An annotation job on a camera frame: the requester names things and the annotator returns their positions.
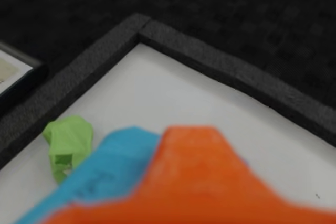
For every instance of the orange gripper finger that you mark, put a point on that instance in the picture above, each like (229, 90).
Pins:
(194, 182)

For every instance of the blue paper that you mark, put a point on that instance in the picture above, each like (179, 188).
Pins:
(115, 155)

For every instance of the long grey foam border strip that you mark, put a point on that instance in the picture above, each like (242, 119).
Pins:
(78, 72)
(236, 72)

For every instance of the green crumpled paper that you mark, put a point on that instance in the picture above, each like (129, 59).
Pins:
(68, 140)

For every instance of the white side table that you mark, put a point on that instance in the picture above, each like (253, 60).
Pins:
(29, 77)

